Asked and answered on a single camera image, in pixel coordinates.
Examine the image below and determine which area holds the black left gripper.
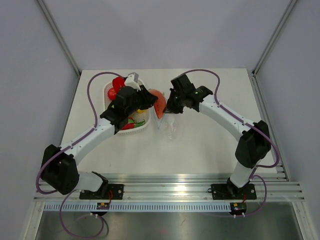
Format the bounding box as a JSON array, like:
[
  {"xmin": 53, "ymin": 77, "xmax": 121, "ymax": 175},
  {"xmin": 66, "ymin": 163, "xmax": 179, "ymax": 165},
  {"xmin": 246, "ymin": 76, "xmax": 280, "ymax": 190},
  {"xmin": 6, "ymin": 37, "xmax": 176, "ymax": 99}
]
[{"xmin": 126, "ymin": 85, "xmax": 158, "ymax": 117}]

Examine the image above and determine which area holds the red watermelon slice toy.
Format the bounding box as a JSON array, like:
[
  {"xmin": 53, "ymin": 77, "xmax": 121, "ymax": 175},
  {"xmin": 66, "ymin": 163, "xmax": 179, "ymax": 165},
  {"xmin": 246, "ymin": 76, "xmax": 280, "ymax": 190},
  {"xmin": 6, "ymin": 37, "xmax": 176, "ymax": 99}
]
[{"xmin": 148, "ymin": 89, "xmax": 167, "ymax": 120}]

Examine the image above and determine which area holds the clear zip bag blue zipper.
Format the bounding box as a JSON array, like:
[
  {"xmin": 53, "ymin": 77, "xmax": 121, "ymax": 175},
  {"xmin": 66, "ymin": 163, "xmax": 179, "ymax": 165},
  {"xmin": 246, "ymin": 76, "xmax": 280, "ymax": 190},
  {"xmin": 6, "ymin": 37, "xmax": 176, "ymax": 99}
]
[{"xmin": 153, "ymin": 106, "xmax": 184, "ymax": 141}]

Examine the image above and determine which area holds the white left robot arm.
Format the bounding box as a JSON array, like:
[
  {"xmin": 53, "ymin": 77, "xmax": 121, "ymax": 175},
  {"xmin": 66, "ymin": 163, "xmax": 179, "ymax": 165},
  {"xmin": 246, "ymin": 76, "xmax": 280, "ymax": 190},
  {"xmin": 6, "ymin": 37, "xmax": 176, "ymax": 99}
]
[{"xmin": 36, "ymin": 85, "xmax": 158, "ymax": 199}]

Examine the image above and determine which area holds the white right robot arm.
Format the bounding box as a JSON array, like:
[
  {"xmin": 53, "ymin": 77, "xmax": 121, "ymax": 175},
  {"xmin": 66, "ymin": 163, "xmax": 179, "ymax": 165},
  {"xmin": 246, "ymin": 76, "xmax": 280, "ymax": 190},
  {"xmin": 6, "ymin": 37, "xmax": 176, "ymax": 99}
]
[{"xmin": 165, "ymin": 74, "xmax": 271, "ymax": 198}]

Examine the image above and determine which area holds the white perforated plastic basket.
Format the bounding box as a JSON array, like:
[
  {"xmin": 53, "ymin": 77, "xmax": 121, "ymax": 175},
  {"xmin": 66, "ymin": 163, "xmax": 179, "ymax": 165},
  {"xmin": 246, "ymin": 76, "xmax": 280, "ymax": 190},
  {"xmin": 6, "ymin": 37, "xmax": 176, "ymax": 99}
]
[{"xmin": 103, "ymin": 81, "xmax": 151, "ymax": 135}]

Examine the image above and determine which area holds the red dragon fruit toy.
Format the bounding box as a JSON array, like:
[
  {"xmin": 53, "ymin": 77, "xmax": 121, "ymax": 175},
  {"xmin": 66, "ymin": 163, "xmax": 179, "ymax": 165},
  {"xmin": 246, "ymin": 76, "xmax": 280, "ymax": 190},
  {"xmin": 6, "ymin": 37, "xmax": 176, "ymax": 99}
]
[{"xmin": 121, "ymin": 117, "xmax": 146, "ymax": 131}]

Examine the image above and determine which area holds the red bell pepper toy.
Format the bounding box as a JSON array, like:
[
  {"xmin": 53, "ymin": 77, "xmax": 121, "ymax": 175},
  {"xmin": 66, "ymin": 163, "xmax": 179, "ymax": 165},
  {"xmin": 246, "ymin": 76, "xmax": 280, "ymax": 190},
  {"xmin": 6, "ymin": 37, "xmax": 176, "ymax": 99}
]
[{"xmin": 112, "ymin": 76, "xmax": 125, "ymax": 91}]

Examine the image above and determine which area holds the red apple toy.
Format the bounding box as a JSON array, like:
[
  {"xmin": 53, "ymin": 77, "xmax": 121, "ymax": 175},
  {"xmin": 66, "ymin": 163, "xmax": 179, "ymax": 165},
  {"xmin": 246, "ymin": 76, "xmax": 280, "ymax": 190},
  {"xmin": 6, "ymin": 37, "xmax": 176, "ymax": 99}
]
[{"xmin": 107, "ymin": 87, "xmax": 117, "ymax": 101}]

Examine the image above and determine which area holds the left small circuit board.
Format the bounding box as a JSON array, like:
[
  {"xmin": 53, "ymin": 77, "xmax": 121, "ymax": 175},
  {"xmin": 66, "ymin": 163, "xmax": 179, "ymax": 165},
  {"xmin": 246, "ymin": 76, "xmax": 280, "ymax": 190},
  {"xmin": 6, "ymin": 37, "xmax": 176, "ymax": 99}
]
[{"xmin": 96, "ymin": 202, "xmax": 110, "ymax": 210}]

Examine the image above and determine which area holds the small circuit board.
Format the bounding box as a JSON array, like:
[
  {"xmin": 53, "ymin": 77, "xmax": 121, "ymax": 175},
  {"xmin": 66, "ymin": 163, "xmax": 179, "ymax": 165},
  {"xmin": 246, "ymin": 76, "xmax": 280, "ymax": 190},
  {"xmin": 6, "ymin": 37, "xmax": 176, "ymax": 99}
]
[
  {"xmin": 230, "ymin": 202, "xmax": 247, "ymax": 213},
  {"xmin": 96, "ymin": 202, "xmax": 110, "ymax": 210}
]

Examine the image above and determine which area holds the right small circuit board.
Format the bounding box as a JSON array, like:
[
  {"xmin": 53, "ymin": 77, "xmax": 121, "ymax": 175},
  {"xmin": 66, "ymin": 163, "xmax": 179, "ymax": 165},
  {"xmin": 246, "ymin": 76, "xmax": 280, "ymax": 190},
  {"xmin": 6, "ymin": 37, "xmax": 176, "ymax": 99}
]
[{"xmin": 230, "ymin": 202, "xmax": 247, "ymax": 213}]

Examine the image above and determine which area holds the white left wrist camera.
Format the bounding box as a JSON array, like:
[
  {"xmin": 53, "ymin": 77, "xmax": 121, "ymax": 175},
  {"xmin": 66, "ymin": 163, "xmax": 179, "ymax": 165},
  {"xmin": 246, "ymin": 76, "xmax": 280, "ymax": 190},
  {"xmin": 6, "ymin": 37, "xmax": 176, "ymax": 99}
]
[{"xmin": 124, "ymin": 72, "xmax": 141, "ymax": 91}]

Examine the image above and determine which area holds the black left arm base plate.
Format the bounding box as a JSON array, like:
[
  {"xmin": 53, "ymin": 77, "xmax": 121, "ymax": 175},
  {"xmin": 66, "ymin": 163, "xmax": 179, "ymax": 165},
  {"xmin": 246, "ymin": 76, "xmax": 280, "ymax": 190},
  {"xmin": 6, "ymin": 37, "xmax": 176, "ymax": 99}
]
[{"xmin": 79, "ymin": 183, "xmax": 125, "ymax": 200}]

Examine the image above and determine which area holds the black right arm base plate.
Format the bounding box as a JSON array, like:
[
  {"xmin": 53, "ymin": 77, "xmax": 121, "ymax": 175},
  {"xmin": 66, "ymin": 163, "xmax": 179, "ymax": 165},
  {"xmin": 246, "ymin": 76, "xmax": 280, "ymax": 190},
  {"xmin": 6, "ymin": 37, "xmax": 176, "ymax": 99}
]
[{"xmin": 207, "ymin": 183, "xmax": 257, "ymax": 201}]

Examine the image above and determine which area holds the aluminium rail frame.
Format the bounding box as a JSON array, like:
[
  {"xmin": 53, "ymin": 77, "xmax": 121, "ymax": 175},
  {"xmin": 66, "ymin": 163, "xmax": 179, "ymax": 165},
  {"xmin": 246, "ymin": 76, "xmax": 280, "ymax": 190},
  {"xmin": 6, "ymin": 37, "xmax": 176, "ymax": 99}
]
[{"xmin": 32, "ymin": 172, "xmax": 306, "ymax": 202}]

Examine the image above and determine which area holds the white slotted cable duct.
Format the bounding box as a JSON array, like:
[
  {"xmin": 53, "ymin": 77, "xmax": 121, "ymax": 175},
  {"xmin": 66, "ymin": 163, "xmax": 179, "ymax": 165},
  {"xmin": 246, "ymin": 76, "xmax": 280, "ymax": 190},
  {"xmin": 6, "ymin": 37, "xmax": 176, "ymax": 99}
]
[{"xmin": 43, "ymin": 202, "xmax": 232, "ymax": 213}]

